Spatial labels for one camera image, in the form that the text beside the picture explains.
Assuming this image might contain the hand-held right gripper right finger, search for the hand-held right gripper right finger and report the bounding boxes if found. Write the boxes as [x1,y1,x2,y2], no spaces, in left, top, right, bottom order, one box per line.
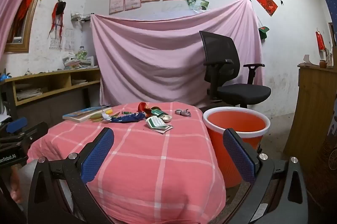
[223,128,310,224]

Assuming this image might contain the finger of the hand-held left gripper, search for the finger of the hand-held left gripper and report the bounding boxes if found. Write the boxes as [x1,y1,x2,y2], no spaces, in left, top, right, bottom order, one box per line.
[14,121,49,148]
[0,117,28,136]

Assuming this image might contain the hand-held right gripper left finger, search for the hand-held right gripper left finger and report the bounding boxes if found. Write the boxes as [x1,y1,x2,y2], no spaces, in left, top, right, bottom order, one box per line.
[28,127,115,224]

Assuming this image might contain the orange plastic bucket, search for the orange plastic bucket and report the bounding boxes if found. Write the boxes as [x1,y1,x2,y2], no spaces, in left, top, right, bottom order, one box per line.
[202,106,271,189]

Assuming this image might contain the blue wrapper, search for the blue wrapper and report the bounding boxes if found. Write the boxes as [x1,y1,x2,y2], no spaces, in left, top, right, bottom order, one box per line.
[112,112,146,124]

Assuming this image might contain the green white packet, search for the green white packet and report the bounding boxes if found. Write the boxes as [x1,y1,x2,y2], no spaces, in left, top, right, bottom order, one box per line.
[146,116,166,131]

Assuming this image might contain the person's left hand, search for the person's left hand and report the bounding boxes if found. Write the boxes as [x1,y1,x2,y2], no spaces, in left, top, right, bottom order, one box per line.
[11,169,23,203]

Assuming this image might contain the blue illustrated book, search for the blue illustrated book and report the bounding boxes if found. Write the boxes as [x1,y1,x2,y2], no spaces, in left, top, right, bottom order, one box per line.
[62,106,112,123]

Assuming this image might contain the wooden shelf desk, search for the wooden shelf desk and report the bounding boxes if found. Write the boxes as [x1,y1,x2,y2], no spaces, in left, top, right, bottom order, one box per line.
[0,67,102,135]

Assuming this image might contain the pink checked blanket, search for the pink checked blanket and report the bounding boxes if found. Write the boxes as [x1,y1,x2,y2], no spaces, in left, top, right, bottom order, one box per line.
[26,101,227,222]

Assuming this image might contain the stack of books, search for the stack of books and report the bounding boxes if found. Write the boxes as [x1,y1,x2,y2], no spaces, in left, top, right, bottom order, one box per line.
[62,52,98,70]

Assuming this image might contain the wooden cabinet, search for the wooden cabinet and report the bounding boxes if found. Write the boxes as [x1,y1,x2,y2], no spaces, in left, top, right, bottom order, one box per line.
[283,62,337,188]

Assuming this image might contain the glass jar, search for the glass jar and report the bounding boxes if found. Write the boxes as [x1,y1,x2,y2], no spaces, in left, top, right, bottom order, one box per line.
[76,46,87,60]

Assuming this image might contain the black office chair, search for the black office chair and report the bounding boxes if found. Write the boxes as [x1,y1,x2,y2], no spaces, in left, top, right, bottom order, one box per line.
[199,31,271,109]

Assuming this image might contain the pink hanging sheet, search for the pink hanging sheet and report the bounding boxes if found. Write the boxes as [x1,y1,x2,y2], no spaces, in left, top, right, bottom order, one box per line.
[90,0,264,109]

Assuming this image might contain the red cloth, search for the red cloth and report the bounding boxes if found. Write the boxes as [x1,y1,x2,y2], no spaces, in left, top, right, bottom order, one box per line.
[13,0,39,30]

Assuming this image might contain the red hanging ornament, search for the red hanging ornament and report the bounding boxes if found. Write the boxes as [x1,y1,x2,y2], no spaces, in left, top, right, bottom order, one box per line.
[315,28,327,51]

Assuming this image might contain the wooden window frame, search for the wooden window frame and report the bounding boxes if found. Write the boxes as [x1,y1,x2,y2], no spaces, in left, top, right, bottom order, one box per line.
[4,0,64,53]

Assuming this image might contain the paper wall calendar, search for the paper wall calendar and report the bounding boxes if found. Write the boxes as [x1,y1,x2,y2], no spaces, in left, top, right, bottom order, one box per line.
[49,28,75,51]

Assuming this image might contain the wire wall shelf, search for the wire wall shelf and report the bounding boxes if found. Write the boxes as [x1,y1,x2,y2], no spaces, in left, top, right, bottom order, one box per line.
[71,11,91,23]

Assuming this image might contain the red tassel wall decoration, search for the red tassel wall decoration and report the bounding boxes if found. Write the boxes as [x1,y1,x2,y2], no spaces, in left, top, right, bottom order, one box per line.
[47,0,67,39]

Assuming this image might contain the wooden picture frame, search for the wooden picture frame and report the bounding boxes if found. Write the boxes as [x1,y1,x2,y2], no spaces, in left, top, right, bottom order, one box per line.
[328,22,337,47]

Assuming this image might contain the red paper wall decoration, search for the red paper wall decoration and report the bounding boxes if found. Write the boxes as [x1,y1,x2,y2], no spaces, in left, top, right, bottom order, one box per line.
[255,0,278,16]

